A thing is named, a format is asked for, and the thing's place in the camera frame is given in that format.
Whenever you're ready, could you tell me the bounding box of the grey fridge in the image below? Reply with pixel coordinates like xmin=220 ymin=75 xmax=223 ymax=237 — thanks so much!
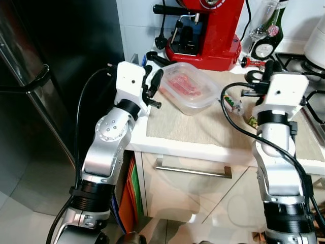
xmin=0 ymin=0 xmax=125 ymax=166

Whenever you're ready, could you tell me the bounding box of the black portafilter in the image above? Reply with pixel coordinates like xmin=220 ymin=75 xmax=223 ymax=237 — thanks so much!
xmin=146 ymin=50 xmax=176 ymax=68

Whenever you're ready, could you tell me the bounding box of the dark green labelled bottle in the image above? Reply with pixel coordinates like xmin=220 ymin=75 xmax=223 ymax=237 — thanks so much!
xmin=252 ymin=0 xmax=289 ymax=61

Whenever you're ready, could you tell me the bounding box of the small red silver tamper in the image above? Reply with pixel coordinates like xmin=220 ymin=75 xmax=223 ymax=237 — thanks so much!
xmin=241 ymin=56 xmax=266 ymax=68

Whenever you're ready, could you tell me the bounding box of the clear plastic meat container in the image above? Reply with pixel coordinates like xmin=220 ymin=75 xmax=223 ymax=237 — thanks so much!
xmin=159 ymin=62 xmax=222 ymax=116

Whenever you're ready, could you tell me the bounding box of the clear wine glass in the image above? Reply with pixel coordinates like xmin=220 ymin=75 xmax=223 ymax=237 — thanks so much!
xmin=248 ymin=0 xmax=280 ymax=42

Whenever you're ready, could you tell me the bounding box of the white cooker pot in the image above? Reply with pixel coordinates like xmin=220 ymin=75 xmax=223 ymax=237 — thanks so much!
xmin=304 ymin=18 xmax=325 ymax=70

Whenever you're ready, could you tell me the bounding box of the beige placemat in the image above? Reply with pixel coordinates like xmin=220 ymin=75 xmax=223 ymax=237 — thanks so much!
xmin=146 ymin=70 xmax=325 ymax=163

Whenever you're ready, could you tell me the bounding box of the red coffee machine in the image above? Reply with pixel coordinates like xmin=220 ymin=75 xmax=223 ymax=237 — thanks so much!
xmin=153 ymin=0 xmax=246 ymax=72

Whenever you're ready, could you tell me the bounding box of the orange green blue board stack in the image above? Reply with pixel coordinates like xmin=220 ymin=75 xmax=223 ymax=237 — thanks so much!
xmin=109 ymin=157 xmax=141 ymax=234

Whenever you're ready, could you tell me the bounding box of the cream kitchen cabinet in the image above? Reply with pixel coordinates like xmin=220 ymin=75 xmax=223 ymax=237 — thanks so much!
xmin=124 ymin=150 xmax=325 ymax=235

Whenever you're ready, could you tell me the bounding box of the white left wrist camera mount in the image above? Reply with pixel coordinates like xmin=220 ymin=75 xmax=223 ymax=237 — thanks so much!
xmin=116 ymin=61 xmax=149 ymax=108

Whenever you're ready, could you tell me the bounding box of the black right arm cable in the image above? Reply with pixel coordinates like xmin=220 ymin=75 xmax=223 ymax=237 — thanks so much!
xmin=220 ymin=82 xmax=325 ymax=242

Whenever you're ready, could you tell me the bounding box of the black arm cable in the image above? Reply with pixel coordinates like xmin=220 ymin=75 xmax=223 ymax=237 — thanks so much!
xmin=47 ymin=68 xmax=118 ymax=244
xmin=220 ymin=82 xmax=325 ymax=242

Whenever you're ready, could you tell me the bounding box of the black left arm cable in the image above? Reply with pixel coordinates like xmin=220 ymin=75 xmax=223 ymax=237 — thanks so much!
xmin=47 ymin=68 xmax=118 ymax=244

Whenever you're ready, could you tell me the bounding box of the steel drawer handle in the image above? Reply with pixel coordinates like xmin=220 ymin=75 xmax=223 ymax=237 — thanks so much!
xmin=155 ymin=157 xmax=233 ymax=179

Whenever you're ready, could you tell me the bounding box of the black fridge handle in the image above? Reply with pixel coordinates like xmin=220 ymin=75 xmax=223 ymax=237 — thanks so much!
xmin=0 ymin=64 xmax=52 ymax=95

